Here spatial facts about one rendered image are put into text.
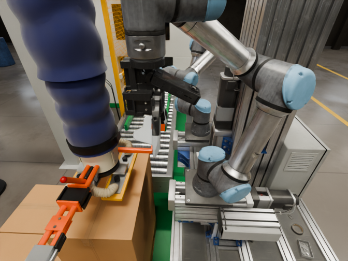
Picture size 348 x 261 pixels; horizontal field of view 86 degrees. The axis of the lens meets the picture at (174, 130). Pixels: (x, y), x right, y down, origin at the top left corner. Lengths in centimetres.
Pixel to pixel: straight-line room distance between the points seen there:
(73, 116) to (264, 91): 66
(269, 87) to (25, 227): 168
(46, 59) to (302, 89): 75
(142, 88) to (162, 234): 174
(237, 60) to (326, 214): 223
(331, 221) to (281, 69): 214
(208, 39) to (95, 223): 92
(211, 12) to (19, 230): 169
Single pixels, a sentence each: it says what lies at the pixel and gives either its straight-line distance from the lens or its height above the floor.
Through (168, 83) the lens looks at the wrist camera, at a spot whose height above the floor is 168.
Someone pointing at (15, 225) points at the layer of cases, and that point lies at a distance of 180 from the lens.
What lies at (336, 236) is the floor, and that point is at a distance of 253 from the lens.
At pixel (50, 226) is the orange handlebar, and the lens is 81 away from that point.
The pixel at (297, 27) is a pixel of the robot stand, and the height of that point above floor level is 174.
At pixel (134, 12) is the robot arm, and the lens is 36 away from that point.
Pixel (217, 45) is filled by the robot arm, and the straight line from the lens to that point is 59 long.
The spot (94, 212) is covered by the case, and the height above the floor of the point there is 94.
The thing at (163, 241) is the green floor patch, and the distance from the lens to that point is 199.
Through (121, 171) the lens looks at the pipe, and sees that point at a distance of 101.
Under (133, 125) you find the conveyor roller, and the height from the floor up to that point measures 55.
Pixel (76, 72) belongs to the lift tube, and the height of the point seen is 162.
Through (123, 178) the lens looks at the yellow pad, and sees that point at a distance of 100.
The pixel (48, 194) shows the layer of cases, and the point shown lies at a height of 54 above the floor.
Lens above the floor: 181
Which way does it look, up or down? 34 degrees down
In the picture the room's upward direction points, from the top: straight up
